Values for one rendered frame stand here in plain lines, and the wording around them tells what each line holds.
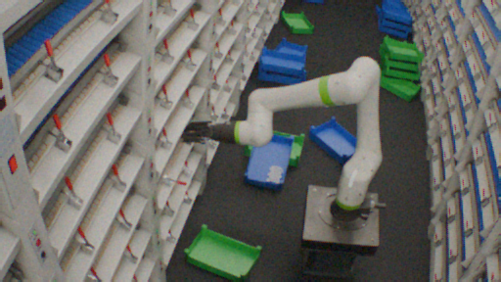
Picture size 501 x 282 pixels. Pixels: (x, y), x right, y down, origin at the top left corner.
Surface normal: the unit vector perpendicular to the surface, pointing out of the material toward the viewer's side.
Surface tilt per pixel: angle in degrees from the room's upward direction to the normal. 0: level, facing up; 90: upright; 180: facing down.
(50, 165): 18
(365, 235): 2
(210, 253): 0
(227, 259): 0
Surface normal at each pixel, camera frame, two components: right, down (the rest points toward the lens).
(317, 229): 0.09, -0.79
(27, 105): 0.39, -0.66
